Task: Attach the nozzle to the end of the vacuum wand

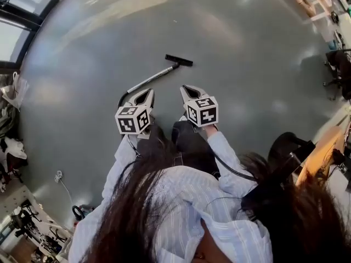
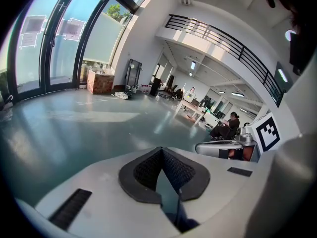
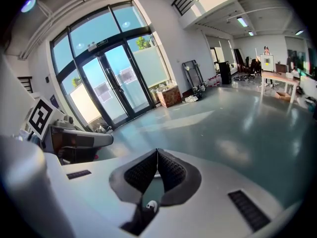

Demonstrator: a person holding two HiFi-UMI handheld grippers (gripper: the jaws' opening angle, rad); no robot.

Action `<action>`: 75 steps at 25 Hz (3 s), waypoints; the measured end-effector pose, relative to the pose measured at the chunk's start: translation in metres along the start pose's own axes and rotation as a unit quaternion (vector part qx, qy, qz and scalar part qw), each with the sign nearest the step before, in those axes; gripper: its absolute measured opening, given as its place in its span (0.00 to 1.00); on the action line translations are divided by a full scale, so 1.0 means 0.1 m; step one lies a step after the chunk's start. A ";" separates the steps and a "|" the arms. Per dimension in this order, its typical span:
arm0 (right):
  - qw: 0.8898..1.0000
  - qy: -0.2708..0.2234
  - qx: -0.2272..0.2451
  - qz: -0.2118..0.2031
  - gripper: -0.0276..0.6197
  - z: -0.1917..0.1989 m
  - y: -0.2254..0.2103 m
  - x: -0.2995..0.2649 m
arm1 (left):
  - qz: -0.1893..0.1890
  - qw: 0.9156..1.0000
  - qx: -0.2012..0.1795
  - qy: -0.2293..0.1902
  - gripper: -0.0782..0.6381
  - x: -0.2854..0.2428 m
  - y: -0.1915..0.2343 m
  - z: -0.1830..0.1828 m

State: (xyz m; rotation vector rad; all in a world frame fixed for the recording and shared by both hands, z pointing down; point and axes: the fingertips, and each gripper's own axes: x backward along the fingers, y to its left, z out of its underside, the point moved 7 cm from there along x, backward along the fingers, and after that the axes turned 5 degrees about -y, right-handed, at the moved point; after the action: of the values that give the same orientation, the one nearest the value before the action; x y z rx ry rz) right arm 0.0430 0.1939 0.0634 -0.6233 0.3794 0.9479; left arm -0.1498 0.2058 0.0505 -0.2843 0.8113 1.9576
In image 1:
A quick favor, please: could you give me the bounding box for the silver vacuum wand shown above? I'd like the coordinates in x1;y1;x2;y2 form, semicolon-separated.
127;64;179;94

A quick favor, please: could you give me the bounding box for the person's striped shirt torso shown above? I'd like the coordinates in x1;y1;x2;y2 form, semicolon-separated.
67;165;273;263

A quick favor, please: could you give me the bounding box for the black vacuum cleaner body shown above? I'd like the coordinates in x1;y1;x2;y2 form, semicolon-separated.
268;131;316;186

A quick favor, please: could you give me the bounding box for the red and black tool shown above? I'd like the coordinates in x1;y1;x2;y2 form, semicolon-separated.
71;204;96;221

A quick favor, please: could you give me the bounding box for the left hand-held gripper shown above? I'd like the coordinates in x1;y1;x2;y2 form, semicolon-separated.
114;89;156;140

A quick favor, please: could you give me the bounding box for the white perforated workbench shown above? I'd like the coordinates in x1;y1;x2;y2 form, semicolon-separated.
0;184;72;263

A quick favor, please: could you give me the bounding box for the person's right forearm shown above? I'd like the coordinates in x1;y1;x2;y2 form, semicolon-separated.
203;124;259;193

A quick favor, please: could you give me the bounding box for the wooden shelf unit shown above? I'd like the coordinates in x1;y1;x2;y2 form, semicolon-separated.
294;0;334;22

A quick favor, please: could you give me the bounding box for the black office chair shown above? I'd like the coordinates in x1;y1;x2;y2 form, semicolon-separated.
322;49;351;101

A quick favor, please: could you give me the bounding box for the wooden desk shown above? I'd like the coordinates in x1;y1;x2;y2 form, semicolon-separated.
295;125;347;186

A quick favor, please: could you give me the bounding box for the white plastic bag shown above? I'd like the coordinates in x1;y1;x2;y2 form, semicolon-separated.
0;71;30;111

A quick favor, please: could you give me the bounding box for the person's left leg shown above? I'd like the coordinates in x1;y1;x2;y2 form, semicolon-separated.
135;122;177;170

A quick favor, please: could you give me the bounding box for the black vacuum nozzle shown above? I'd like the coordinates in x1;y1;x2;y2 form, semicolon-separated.
165;54;194;68

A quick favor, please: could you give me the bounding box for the white cord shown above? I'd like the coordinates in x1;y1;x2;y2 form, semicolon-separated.
53;170;75;207

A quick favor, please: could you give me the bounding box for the person's right leg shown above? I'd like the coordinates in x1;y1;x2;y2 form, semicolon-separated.
171;120;220;180

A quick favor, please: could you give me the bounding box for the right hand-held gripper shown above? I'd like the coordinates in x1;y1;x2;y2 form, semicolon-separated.
179;84;219;134

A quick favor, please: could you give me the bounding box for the black framed window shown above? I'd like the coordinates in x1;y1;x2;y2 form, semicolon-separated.
0;0;65;68

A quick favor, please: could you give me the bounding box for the person's left forearm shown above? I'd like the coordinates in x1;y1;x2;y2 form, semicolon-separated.
102;134;144;204

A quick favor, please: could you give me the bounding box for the person's leg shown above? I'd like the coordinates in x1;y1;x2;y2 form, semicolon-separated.
171;120;220;180
135;122;177;170

